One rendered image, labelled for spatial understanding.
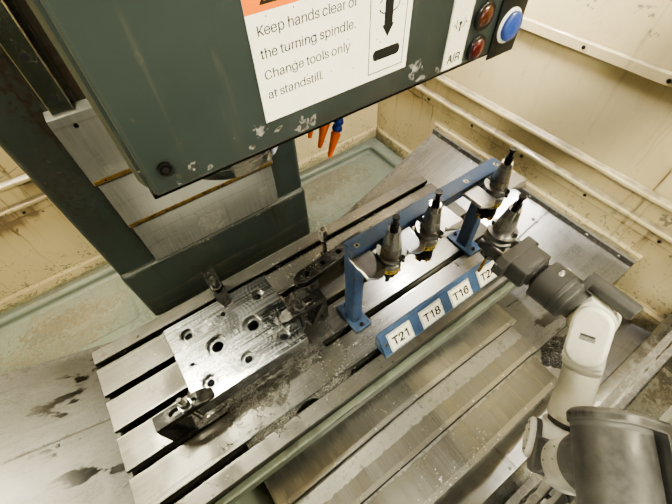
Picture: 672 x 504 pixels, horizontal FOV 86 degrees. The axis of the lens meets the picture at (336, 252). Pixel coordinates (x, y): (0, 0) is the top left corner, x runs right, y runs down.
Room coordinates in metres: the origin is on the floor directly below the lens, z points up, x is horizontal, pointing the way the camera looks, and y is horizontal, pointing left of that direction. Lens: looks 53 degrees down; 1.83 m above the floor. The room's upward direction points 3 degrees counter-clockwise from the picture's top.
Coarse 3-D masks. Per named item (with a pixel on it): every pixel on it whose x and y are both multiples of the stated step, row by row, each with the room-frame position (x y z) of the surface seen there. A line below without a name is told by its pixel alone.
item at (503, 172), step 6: (504, 162) 0.63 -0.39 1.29; (498, 168) 0.63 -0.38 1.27; (504, 168) 0.62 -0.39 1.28; (510, 168) 0.62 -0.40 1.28; (498, 174) 0.62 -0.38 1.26; (504, 174) 0.61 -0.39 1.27; (510, 174) 0.62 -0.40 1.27; (492, 180) 0.63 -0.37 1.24; (498, 180) 0.62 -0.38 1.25; (504, 180) 0.61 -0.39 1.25; (492, 186) 0.62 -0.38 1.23; (498, 186) 0.61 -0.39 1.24; (504, 186) 0.61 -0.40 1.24
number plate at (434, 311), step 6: (438, 300) 0.47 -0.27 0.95; (432, 306) 0.46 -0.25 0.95; (438, 306) 0.46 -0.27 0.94; (420, 312) 0.44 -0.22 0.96; (426, 312) 0.44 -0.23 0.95; (432, 312) 0.45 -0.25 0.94; (438, 312) 0.45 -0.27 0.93; (444, 312) 0.45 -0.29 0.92; (420, 318) 0.43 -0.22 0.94; (426, 318) 0.43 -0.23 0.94; (432, 318) 0.44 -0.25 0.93; (438, 318) 0.44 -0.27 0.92; (426, 324) 0.42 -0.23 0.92
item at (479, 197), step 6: (474, 186) 0.64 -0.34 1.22; (468, 192) 0.62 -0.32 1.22; (474, 192) 0.62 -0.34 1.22; (480, 192) 0.61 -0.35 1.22; (486, 192) 0.61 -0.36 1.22; (468, 198) 0.60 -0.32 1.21; (474, 198) 0.60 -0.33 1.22; (480, 198) 0.60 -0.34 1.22; (486, 198) 0.59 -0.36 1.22; (492, 198) 0.59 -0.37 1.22; (474, 204) 0.58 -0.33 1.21; (480, 204) 0.58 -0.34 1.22; (486, 204) 0.58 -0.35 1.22; (492, 204) 0.58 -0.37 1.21
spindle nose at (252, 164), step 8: (264, 152) 0.41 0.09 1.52; (272, 152) 0.42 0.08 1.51; (248, 160) 0.39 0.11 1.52; (256, 160) 0.40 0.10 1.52; (264, 160) 0.41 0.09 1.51; (232, 168) 0.38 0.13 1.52; (240, 168) 0.38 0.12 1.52; (248, 168) 0.39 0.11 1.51; (256, 168) 0.40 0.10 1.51; (216, 176) 0.38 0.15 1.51; (224, 176) 0.38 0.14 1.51; (232, 176) 0.38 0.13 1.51; (240, 176) 0.39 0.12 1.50
